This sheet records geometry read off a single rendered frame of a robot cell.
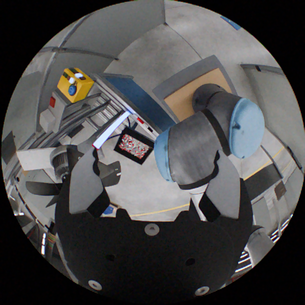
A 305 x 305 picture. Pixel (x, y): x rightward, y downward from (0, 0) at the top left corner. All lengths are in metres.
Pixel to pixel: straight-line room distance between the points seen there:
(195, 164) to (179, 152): 0.04
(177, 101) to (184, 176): 0.25
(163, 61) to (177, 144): 1.31
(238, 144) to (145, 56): 1.41
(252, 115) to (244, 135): 0.04
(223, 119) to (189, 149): 0.08
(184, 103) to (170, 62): 1.10
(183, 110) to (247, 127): 0.25
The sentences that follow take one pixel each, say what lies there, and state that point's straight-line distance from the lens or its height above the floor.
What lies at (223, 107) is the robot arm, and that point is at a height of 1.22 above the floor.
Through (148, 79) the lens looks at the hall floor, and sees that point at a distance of 1.42.
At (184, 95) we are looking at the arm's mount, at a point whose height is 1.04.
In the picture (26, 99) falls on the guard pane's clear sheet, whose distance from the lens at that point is 0.94.
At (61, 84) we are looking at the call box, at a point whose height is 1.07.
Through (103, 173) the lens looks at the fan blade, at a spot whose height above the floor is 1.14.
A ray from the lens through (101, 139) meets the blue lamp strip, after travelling 0.35.
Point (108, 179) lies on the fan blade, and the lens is 0.75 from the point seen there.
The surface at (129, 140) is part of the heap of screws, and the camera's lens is 0.68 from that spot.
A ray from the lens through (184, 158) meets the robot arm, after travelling 0.19.
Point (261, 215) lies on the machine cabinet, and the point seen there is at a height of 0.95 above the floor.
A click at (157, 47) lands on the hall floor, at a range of 1.51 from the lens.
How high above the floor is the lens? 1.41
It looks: 53 degrees down
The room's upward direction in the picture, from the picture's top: 171 degrees counter-clockwise
